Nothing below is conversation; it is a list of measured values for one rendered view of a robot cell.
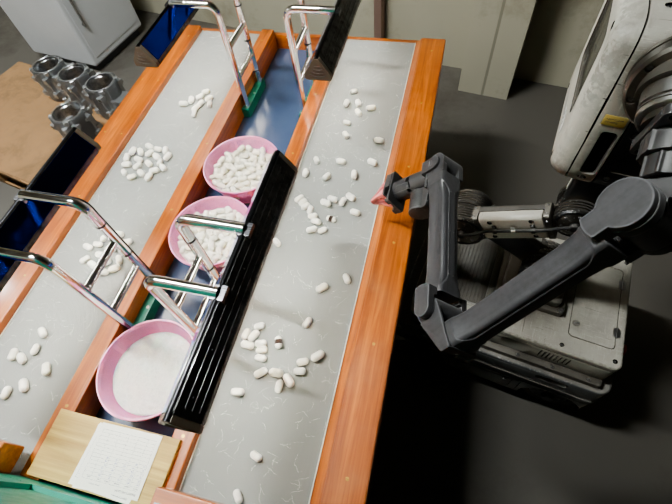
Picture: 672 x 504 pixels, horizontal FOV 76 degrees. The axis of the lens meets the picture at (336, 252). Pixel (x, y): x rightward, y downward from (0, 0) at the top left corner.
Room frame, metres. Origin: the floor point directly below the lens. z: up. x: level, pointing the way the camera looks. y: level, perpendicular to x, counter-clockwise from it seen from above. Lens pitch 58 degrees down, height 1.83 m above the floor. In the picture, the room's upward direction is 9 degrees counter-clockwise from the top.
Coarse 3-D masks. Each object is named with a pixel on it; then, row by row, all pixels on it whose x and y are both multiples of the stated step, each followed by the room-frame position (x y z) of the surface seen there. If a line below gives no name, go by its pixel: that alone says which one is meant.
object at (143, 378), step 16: (160, 336) 0.51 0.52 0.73; (176, 336) 0.50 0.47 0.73; (128, 352) 0.48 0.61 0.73; (144, 352) 0.47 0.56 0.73; (160, 352) 0.46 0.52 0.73; (176, 352) 0.45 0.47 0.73; (128, 368) 0.43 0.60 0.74; (144, 368) 0.42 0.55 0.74; (160, 368) 0.41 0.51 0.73; (176, 368) 0.41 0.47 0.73; (128, 384) 0.39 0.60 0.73; (144, 384) 0.38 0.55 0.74; (160, 384) 0.37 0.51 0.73; (128, 400) 0.34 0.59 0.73; (144, 400) 0.34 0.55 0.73; (160, 400) 0.33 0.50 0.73
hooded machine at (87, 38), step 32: (0, 0) 3.29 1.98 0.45; (32, 0) 3.11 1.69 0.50; (64, 0) 3.04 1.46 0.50; (96, 0) 3.23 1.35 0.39; (128, 0) 3.45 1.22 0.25; (32, 32) 3.24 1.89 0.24; (64, 32) 3.05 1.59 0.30; (96, 32) 3.12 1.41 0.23; (128, 32) 3.33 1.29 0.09; (96, 64) 3.01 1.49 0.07
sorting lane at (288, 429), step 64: (384, 64) 1.53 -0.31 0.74; (320, 128) 1.22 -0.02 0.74; (384, 128) 1.17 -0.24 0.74; (320, 192) 0.92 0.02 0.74; (320, 256) 0.68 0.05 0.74; (256, 320) 0.50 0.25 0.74; (320, 320) 0.47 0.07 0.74; (256, 384) 0.33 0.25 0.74; (320, 384) 0.30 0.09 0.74; (256, 448) 0.18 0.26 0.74; (320, 448) 0.16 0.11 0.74
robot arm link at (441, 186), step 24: (456, 168) 0.68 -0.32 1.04; (432, 192) 0.62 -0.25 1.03; (456, 192) 0.61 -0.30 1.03; (432, 216) 0.56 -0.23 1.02; (456, 216) 0.55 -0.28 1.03; (432, 240) 0.49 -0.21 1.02; (456, 240) 0.48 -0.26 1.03; (432, 264) 0.44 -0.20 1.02; (456, 264) 0.43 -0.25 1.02; (432, 288) 0.37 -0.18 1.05; (456, 288) 0.37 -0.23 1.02; (432, 312) 0.32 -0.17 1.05
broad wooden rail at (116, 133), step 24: (144, 72) 1.70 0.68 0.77; (168, 72) 1.67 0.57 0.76; (144, 96) 1.54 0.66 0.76; (120, 120) 1.42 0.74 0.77; (120, 144) 1.28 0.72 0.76; (96, 168) 1.17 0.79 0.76; (72, 192) 1.08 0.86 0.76; (72, 216) 0.97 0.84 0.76; (48, 240) 0.88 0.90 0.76; (24, 264) 0.80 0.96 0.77; (24, 288) 0.72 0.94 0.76; (0, 312) 0.65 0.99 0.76
